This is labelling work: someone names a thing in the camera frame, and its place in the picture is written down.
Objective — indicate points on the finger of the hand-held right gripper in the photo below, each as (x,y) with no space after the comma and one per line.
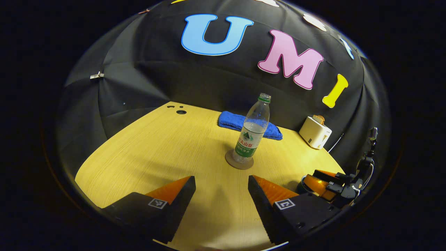
(325,175)
(315,184)

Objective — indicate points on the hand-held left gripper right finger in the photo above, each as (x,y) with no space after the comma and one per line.
(259,205)

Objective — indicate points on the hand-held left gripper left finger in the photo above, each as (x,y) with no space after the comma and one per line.
(181,205)

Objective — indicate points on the round brown coaster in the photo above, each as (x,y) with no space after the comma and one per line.
(231,162)

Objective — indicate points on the clear plastic water bottle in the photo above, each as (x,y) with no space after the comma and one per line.
(252,132)

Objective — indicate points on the white toaster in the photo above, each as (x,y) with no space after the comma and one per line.
(313,134)

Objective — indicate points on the toast slice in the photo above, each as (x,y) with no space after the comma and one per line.
(318,119)

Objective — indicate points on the blue towel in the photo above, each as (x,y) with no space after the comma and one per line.
(230,120)

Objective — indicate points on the black backdrop cloth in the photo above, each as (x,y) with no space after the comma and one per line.
(139,80)

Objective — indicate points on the white clip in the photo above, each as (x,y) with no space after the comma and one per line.
(97,75)

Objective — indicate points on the copper clip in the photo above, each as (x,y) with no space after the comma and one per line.
(143,11)

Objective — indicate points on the black camera stand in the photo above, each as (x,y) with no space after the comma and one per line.
(367,160)

